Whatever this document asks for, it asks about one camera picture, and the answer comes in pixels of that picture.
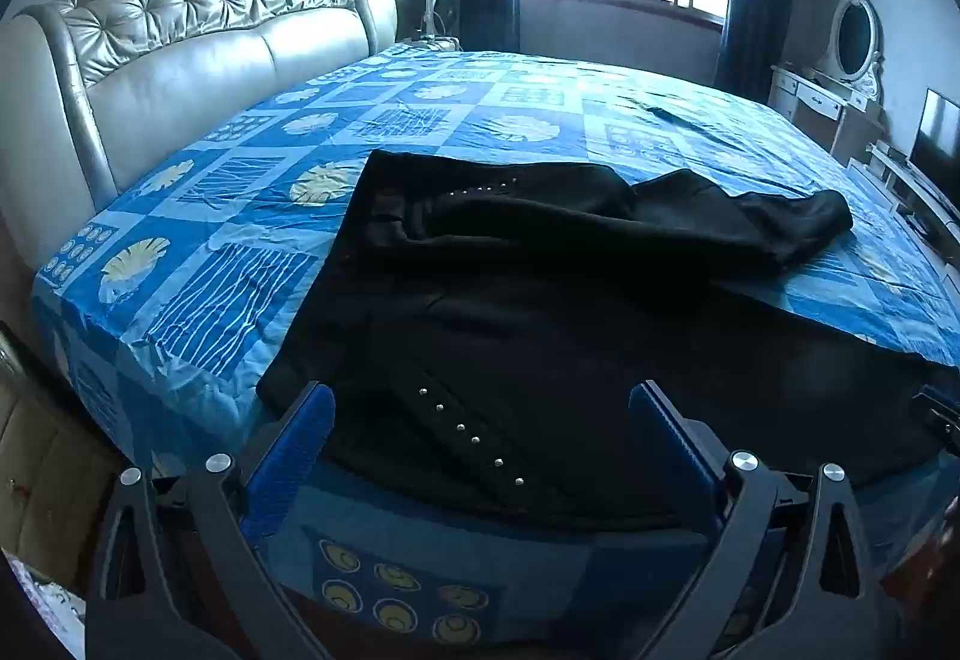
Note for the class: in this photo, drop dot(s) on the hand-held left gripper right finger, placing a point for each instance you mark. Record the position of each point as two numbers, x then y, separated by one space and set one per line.
667 436

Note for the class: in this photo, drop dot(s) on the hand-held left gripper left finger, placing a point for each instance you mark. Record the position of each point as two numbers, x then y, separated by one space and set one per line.
292 450

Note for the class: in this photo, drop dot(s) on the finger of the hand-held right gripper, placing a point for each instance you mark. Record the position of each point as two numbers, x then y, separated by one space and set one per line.
939 421

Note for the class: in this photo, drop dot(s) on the black pants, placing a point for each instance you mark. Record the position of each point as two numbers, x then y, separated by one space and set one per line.
525 300

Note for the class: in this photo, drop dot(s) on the blue printed bed sheet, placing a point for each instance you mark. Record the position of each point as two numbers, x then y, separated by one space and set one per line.
225 292

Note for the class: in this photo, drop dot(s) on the white television stand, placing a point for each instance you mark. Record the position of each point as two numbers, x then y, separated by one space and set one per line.
911 195

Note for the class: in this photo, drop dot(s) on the black television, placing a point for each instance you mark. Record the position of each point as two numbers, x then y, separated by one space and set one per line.
937 139

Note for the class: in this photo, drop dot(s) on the floral cloth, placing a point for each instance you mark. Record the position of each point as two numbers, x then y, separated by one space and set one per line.
41 619

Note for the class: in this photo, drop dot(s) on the white dressing table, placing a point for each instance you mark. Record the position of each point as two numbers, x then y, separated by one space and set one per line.
814 101

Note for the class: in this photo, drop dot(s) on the grey tufted leather headboard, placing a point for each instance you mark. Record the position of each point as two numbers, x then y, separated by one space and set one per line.
187 67

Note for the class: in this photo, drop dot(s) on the white oval vanity mirror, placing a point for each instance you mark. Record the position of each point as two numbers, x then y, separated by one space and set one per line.
855 34

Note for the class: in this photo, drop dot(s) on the white desk fan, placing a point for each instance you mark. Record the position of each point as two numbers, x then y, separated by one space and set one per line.
435 15

